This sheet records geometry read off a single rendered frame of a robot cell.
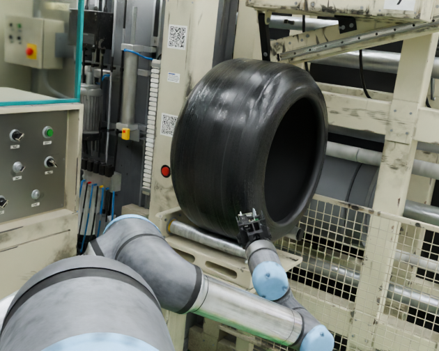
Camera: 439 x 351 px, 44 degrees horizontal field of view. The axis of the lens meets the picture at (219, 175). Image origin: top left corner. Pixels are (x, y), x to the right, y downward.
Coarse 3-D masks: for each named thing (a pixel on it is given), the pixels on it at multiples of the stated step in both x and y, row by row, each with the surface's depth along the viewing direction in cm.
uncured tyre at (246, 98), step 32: (224, 64) 165; (256, 64) 162; (288, 64) 165; (192, 96) 159; (224, 96) 153; (256, 96) 150; (288, 96) 155; (320, 96) 174; (192, 128) 155; (224, 128) 149; (256, 128) 148; (288, 128) 198; (320, 128) 182; (192, 160) 155; (224, 160) 149; (256, 160) 148; (288, 160) 199; (320, 160) 186; (192, 192) 158; (224, 192) 151; (256, 192) 152; (288, 192) 196; (224, 224) 159; (288, 224) 175
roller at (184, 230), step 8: (176, 224) 179; (184, 224) 178; (176, 232) 179; (184, 232) 177; (192, 232) 175; (200, 232) 174; (208, 232) 174; (200, 240) 174; (208, 240) 172; (216, 240) 170; (224, 240) 169; (232, 240) 169; (216, 248) 171; (224, 248) 169; (232, 248) 167; (240, 248) 166; (240, 256) 166
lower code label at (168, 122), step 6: (162, 114) 184; (168, 114) 183; (162, 120) 185; (168, 120) 183; (174, 120) 182; (162, 126) 185; (168, 126) 184; (174, 126) 182; (162, 132) 186; (168, 132) 184
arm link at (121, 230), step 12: (120, 216) 114; (132, 216) 113; (108, 228) 113; (120, 228) 109; (132, 228) 107; (144, 228) 107; (156, 228) 111; (96, 240) 108; (108, 240) 107; (120, 240) 105; (96, 252) 105; (108, 252) 105; (0, 300) 105; (0, 312) 102; (0, 324) 101
